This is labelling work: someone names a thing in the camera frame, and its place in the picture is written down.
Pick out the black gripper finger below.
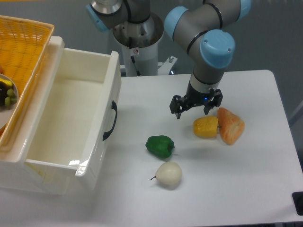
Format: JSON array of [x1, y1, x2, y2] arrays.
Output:
[[204, 88, 223, 115], [169, 95, 187, 120]]

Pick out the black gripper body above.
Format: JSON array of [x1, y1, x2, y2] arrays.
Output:
[[185, 83, 212, 109]]

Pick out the green bell pepper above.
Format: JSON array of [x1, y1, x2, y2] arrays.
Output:
[[145, 135, 175, 159]]

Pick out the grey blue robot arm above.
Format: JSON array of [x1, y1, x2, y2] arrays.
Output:
[[86, 0, 251, 117]]

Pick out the yellow bell pepper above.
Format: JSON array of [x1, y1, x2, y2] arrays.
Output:
[[193, 116, 219, 138]]

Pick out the orange peeled tangerine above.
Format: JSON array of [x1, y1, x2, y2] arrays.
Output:
[[217, 107, 245, 145]]

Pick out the white pear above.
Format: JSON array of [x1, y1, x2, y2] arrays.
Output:
[[150, 162, 183, 190]]

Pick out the white plastic drawer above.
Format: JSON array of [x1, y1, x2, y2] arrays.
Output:
[[27, 48, 121, 190]]

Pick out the black corner device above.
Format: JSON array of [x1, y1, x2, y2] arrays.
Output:
[[292, 192, 303, 216]]

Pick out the yellow woven basket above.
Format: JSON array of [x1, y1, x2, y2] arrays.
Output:
[[0, 16, 54, 147]]

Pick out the green grapes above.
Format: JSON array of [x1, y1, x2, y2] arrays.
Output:
[[4, 88, 18, 107]]

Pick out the white plate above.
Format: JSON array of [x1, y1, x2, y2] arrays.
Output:
[[0, 74, 19, 129]]

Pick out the dark purple eggplant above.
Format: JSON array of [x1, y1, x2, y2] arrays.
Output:
[[0, 81, 10, 106]]

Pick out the white drawer cabinet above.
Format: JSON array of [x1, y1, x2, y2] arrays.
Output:
[[0, 36, 69, 194]]

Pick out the white mounting bracket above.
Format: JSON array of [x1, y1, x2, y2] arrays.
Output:
[[158, 56, 178, 75]]

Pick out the dark drawer handle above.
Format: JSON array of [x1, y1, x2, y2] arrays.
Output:
[[102, 101, 118, 141]]

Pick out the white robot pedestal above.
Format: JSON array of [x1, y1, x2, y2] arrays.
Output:
[[113, 13, 164, 77]]

